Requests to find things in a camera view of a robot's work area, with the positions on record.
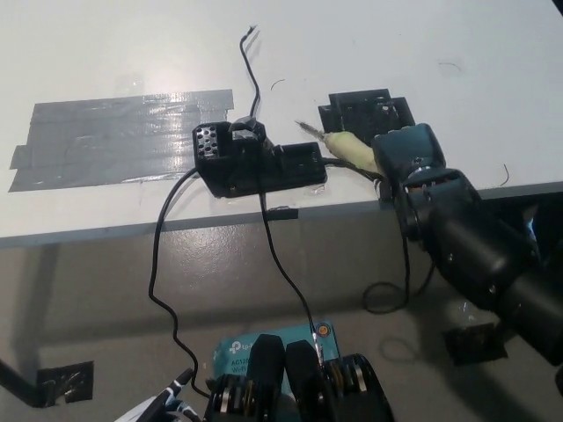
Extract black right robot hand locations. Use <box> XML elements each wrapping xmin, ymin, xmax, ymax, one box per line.
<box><xmin>371</xmin><ymin>122</ymin><xmax>448</xmax><ymax>203</ymax></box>

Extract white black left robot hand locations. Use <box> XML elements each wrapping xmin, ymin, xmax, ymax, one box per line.
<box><xmin>116</xmin><ymin>367</ymin><xmax>208</xmax><ymax>422</ymax></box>

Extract beige taped soldering iron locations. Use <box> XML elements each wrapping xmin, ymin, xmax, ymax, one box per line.
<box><xmin>293</xmin><ymin>120</ymin><xmax>384</xmax><ymax>177</ymax></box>

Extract black soldering iron cord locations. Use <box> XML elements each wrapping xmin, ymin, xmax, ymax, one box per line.
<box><xmin>325</xmin><ymin>157</ymin><xmax>435</xmax><ymax>314</ymax></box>

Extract black robot torso blocks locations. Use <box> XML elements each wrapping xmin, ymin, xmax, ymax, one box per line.
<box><xmin>202</xmin><ymin>332</ymin><xmax>397</xmax><ymax>422</ymax></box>

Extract black soldering station base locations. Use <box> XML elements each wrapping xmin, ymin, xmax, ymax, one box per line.
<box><xmin>194</xmin><ymin>114</ymin><xmax>329</xmax><ymax>199</ymax></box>

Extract black printed holder plate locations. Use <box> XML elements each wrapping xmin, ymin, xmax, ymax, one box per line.
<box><xmin>318</xmin><ymin>89</ymin><xmax>417</xmax><ymax>135</ymax></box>

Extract teal tp-link box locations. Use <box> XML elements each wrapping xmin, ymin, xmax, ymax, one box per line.
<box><xmin>213</xmin><ymin>321</ymin><xmax>344</xmax><ymax>392</ymax></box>

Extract black floor tape patch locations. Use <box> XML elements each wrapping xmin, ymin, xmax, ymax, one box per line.
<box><xmin>37</xmin><ymin>360</ymin><xmax>96</xmax><ymax>404</ymax></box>
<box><xmin>442</xmin><ymin>323</ymin><xmax>509</xmax><ymax>366</ymax></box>

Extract dark block under table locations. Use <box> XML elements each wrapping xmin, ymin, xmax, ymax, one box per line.
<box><xmin>481</xmin><ymin>200</ymin><xmax>541</xmax><ymax>247</ymax></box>

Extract small black tape strip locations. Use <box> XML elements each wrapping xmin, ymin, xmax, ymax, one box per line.
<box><xmin>266</xmin><ymin>207</ymin><xmax>300</xmax><ymax>221</ymax></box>

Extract black stand leg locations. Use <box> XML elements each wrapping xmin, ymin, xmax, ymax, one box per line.
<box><xmin>0</xmin><ymin>358</ymin><xmax>45</xmax><ymax>408</ymax></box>

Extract white table leg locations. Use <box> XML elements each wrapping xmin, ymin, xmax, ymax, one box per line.
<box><xmin>17</xmin><ymin>244</ymin><xmax>62</xmax><ymax>375</ymax></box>

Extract black wavy cable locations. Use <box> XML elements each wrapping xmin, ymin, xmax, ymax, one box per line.
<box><xmin>149</xmin><ymin>169</ymin><xmax>216</xmax><ymax>399</ymax></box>

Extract black frayed-end wire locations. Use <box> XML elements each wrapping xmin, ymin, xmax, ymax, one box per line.
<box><xmin>239</xmin><ymin>25</ymin><xmax>261</xmax><ymax>118</ymax></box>

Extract black cable with connector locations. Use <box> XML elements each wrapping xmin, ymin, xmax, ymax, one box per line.
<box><xmin>259</xmin><ymin>193</ymin><xmax>325</xmax><ymax>366</ymax></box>

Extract thin white floor cord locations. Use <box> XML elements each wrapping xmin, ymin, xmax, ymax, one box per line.
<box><xmin>380</xmin><ymin>338</ymin><xmax>419</xmax><ymax>364</ymax></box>

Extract grey duct tape patch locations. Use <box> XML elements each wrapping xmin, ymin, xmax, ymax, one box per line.
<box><xmin>8</xmin><ymin>89</ymin><xmax>235</xmax><ymax>193</ymax></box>

